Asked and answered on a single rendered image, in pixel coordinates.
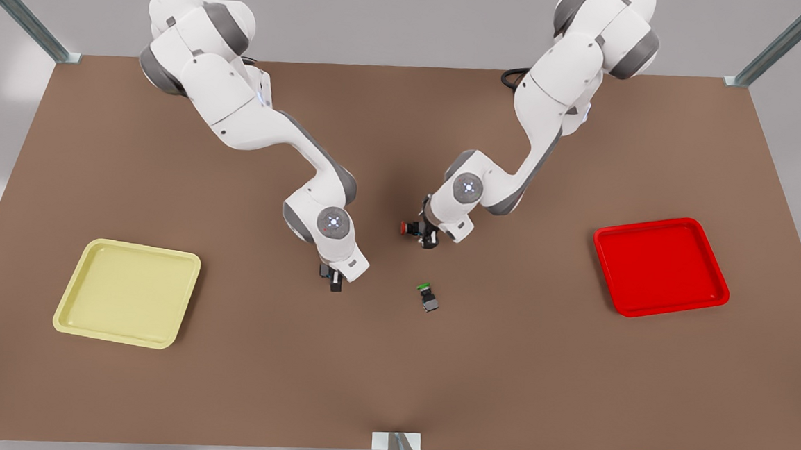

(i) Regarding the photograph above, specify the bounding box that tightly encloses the pale yellow square tray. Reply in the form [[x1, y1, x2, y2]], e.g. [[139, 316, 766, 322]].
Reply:
[[51, 235, 203, 351]]

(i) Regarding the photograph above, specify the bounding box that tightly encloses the black cable loop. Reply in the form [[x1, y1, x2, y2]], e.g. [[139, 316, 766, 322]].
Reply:
[[500, 67, 532, 92]]

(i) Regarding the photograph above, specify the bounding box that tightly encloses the green push-button switch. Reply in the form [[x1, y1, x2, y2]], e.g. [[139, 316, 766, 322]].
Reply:
[[415, 282, 441, 315]]

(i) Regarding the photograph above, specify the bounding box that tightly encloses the red square tray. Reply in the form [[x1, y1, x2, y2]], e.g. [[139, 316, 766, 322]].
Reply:
[[589, 211, 735, 324]]

